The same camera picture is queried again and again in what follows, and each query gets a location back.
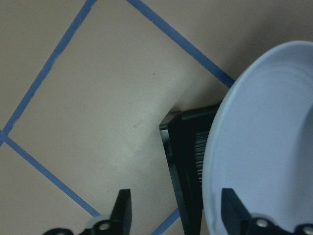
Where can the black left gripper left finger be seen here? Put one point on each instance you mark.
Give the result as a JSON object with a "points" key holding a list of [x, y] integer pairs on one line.
{"points": [[121, 215]]}

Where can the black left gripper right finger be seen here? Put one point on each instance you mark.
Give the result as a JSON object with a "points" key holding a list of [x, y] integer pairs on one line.
{"points": [[234, 214]]}

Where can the light blue plate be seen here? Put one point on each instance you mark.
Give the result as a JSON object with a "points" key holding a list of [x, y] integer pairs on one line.
{"points": [[261, 141]]}

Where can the black plate rack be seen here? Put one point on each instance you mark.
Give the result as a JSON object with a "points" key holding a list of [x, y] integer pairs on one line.
{"points": [[184, 136]]}

